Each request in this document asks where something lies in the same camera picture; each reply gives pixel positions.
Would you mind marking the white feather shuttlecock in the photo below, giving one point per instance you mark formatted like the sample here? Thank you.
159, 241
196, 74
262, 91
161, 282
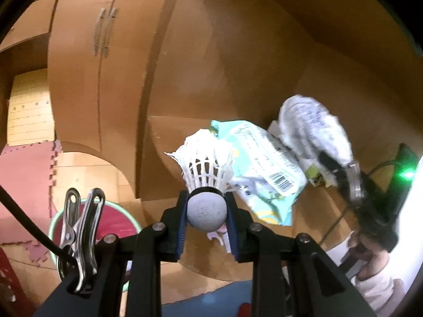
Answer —
205, 185

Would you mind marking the pink foam floor mat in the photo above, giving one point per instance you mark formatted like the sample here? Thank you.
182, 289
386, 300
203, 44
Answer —
26, 188

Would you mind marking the blue floor mat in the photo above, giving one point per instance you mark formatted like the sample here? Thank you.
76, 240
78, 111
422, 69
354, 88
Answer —
205, 300

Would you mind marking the person's right hand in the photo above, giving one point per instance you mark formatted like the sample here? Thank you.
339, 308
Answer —
375, 261

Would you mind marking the wooden wardrobe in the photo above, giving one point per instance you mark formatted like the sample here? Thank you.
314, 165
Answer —
79, 89

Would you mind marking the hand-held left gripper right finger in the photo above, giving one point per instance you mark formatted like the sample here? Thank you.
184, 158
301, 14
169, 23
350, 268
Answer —
233, 230

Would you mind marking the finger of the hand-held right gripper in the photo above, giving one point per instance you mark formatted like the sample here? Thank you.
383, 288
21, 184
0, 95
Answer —
330, 166

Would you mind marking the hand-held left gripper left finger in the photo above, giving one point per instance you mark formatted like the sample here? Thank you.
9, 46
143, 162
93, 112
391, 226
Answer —
181, 226

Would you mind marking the small pink white wrapper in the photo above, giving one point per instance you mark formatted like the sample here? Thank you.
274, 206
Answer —
219, 237

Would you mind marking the person's right forearm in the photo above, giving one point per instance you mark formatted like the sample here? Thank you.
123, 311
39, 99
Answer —
380, 292

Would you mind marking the red slipper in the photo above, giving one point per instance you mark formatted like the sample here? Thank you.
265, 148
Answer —
244, 309

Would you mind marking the metal spring clip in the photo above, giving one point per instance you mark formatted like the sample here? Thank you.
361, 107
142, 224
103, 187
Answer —
79, 234
354, 181

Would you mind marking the white plastic bag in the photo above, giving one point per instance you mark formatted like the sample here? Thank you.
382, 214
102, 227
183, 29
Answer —
314, 128

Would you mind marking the yellow patterned floor mat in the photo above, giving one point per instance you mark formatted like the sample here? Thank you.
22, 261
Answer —
29, 109

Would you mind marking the green rimmed red trash bin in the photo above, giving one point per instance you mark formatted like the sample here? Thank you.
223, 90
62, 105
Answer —
115, 218

